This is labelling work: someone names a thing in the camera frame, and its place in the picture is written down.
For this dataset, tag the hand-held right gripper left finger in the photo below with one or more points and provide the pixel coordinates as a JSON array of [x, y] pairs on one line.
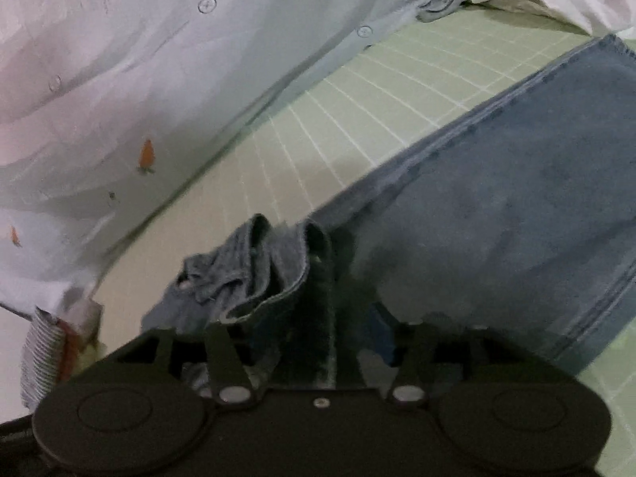
[[223, 357]]

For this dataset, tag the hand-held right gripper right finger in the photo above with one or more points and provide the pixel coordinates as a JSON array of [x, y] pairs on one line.
[[383, 329]]

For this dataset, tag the blue denim jeans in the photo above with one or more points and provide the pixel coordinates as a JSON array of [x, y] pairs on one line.
[[472, 208]]

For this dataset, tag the folded blue checked shirt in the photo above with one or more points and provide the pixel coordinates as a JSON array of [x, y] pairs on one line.
[[42, 357]]

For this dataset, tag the pale blue carrot print blanket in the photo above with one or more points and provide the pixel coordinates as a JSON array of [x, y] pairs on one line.
[[149, 84]]

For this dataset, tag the small grey cloth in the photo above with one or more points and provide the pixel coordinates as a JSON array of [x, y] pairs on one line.
[[442, 7]]

